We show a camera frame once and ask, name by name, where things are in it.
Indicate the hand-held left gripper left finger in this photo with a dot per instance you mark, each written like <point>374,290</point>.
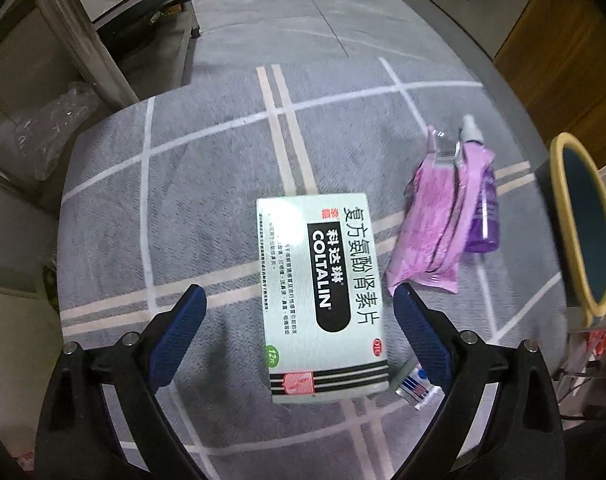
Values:
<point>175,335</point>

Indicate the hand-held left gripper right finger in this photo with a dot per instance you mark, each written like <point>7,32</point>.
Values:
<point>425,340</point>

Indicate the green white medicine box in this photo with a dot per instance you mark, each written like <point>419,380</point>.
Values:
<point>323,285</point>

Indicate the yellow-rimmed dark trash bin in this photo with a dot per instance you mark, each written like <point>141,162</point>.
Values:
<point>583,210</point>

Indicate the small striped packet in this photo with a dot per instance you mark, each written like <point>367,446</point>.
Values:
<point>413,390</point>

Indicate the pink plastic packet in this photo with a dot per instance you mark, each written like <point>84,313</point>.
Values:
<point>428,225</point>

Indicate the grey striped table cloth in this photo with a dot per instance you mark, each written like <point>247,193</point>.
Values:
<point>183,210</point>

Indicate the purple spray bottle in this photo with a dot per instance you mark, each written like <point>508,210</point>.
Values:
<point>483,220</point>

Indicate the crumpled transparent plastic bag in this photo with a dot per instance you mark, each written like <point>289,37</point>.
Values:
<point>48,125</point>

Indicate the black pan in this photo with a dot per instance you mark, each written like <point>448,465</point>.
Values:
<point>133,25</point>

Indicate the wooden cabinet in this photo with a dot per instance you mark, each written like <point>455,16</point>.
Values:
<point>573,60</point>

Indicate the metal rack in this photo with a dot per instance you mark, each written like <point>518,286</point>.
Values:
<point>78,25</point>

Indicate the stainless steel appliance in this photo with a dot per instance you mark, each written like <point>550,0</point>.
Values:
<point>463,10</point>

